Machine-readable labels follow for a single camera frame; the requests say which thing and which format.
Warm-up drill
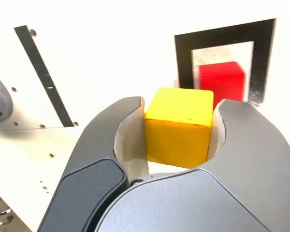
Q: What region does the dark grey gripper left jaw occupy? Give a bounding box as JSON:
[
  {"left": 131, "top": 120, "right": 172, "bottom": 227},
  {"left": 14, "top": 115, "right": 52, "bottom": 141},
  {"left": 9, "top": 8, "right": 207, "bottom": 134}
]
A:
[{"left": 37, "top": 96, "right": 150, "bottom": 232}]

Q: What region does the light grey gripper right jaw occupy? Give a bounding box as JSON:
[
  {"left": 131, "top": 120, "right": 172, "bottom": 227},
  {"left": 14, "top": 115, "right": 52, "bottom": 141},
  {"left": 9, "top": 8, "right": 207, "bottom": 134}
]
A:
[{"left": 93, "top": 99, "right": 290, "bottom": 232}]

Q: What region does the yellow cube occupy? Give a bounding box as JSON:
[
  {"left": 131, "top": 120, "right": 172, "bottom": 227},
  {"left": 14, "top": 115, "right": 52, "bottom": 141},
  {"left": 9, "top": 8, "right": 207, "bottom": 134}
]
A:
[{"left": 144, "top": 87, "right": 215, "bottom": 169}]

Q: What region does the red cube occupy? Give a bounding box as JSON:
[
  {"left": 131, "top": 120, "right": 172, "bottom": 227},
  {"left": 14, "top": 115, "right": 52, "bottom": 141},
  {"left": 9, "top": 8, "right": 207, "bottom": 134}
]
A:
[{"left": 199, "top": 61, "right": 246, "bottom": 108}]

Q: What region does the black tape square outline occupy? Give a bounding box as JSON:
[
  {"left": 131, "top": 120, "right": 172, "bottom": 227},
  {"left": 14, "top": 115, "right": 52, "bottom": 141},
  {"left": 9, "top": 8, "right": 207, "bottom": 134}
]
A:
[{"left": 174, "top": 18, "right": 277, "bottom": 107}]

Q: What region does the black tape strip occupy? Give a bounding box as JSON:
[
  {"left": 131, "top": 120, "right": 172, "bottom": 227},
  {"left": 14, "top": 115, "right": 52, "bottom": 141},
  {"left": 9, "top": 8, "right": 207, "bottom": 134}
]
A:
[{"left": 14, "top": 25, "right": 73, "bottom": 128}]

